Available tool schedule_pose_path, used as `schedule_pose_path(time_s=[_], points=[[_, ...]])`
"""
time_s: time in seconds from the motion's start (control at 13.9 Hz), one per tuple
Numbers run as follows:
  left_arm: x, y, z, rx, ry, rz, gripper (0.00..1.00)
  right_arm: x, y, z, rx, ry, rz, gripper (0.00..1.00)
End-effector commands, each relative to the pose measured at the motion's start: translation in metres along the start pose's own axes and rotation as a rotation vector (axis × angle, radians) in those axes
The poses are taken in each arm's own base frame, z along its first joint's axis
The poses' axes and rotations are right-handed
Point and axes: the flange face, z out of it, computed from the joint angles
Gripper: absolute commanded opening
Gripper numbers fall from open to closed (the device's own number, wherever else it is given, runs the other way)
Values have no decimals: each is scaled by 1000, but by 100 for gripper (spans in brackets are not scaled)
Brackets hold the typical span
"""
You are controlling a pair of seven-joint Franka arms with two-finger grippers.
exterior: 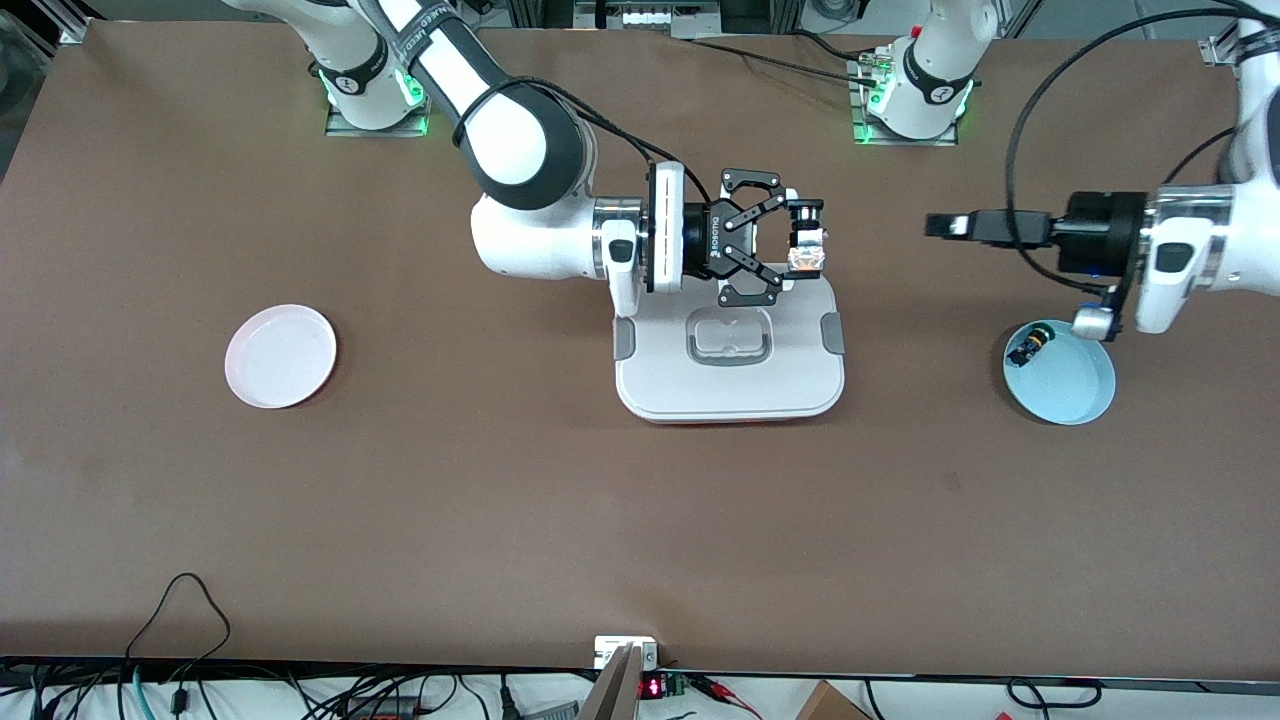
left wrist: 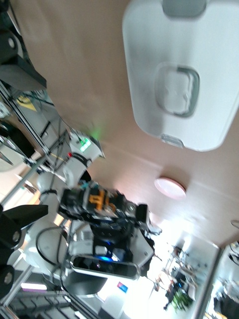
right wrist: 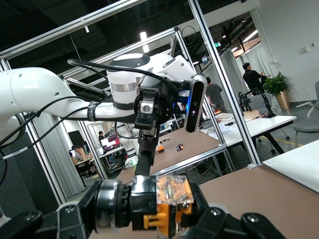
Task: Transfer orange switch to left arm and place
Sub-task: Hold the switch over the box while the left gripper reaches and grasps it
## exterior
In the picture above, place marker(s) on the pink box with white lid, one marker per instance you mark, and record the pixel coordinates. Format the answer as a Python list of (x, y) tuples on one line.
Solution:
[(660, 390)]

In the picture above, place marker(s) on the grey USB hub orange ports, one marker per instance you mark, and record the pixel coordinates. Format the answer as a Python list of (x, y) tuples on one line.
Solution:
[(395, 711)]

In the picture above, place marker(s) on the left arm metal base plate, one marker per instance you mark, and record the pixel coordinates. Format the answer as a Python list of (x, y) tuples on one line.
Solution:
[(858, 136)]

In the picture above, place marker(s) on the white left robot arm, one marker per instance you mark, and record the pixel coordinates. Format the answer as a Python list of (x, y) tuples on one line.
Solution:
[(1210, 250)]

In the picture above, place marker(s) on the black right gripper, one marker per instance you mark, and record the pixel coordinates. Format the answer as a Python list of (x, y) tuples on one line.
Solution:
[(700, 244)]

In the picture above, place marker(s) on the round light blue plate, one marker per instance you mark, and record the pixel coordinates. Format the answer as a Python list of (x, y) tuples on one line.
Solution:
[(1070, 385)]

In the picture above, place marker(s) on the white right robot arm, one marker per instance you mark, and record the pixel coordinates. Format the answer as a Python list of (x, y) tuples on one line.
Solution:
[(520, 150)]

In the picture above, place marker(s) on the round pink plate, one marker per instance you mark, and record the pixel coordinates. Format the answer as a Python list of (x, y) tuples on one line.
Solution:
[(280, 358)]

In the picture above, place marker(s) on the red clip leads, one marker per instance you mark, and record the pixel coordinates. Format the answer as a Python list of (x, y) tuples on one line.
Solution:
[(720, 688)]

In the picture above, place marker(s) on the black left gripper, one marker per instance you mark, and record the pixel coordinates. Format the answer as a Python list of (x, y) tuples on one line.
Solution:
[(1100, 232)]

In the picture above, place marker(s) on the white pole clamp bracket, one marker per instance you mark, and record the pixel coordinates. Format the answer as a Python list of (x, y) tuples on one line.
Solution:
[(605, 650)]

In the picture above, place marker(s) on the orange push-button switch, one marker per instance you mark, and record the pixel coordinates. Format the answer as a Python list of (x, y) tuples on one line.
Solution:
[(808, 258)]

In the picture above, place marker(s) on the aluminium profile camera pole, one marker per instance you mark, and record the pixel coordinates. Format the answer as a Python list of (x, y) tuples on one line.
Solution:
[(615, 692)]

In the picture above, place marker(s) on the green black push-button switch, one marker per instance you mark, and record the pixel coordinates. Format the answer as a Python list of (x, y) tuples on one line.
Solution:
[(1030, 346)]

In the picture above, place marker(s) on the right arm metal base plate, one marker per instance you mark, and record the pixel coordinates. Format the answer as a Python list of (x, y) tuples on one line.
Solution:
[(345, 128)]

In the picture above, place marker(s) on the brown cardboard box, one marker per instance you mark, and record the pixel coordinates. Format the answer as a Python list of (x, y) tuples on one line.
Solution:
[(830, 706)]

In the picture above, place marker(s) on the white device on frame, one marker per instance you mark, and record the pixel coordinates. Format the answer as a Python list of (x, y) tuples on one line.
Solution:
[(650, 17)]

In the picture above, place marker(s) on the red digit display module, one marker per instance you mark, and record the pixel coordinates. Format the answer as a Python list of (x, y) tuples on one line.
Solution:
[(652, 687)]

